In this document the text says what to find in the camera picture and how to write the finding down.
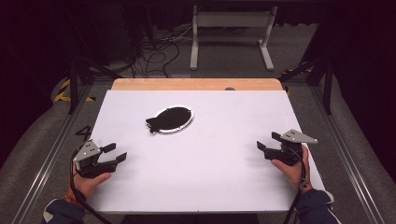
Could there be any left hand-held gripper cable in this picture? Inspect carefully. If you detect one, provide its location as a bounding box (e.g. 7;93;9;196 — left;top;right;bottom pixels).
68;152;115;224

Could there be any hand-held gripper cable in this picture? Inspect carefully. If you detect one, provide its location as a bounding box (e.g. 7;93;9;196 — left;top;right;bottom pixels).
68;152;115;224
281;147;308;224

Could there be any tangle of black floor cables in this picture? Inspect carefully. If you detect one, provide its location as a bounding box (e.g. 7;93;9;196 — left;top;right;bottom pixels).
120;24;194;78

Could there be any oval silver photo frame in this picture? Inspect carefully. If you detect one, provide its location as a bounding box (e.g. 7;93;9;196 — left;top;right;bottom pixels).
145;105;195;135

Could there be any person's right hand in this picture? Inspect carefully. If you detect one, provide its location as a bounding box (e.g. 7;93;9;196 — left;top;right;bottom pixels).
270;145;313;192

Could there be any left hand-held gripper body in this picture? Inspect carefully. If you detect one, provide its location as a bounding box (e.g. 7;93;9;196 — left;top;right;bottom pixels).
72;139;120;179

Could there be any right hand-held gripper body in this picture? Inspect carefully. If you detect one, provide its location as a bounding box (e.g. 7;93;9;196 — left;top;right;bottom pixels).
264;129;318;166

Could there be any white board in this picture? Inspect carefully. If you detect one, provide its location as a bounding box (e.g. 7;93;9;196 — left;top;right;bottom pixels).
83;90;327;215

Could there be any person's left hand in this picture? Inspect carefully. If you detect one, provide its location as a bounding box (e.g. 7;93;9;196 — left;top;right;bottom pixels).
66;161;112;200

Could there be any aluminium floor rail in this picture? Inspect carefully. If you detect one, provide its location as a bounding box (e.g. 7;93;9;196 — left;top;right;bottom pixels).
309;85;387;224
10;83;94;224

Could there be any white metal desk frame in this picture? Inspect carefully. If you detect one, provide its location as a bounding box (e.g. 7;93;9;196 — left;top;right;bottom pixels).
190;4;278;72

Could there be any right hand-held gripper cable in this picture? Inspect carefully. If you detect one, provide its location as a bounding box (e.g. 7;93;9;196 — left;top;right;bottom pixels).
281;147;308;224

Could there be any black metal stand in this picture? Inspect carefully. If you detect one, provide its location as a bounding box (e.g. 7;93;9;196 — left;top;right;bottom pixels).
64;6;124;116
276;55;334;116

